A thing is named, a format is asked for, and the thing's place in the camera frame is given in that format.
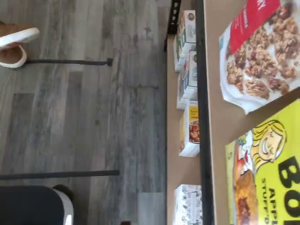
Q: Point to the blue and white carton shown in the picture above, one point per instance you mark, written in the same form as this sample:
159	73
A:
188	82

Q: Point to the black perforated shelf post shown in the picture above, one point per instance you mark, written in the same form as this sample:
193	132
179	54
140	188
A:
174	16

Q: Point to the black and white rounded base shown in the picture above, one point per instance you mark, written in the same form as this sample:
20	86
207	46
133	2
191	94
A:
30	204

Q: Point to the black metal shelf rail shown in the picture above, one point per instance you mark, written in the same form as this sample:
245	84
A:
203	105

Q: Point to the white patterned box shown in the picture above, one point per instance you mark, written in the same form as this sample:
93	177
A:
188	206

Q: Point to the green and white carton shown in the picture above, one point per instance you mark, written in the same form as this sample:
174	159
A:
186	32

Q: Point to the white granola bag red label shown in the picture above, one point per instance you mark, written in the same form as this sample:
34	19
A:
262	58

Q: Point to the brown shelf board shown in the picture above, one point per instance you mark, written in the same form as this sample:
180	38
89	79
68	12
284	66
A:
187	168
218	122

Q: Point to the yellow white food box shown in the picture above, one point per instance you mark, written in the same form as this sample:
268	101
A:
190	131

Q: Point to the yellow-green apple pie box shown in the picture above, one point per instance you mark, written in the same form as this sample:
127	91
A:
269	164

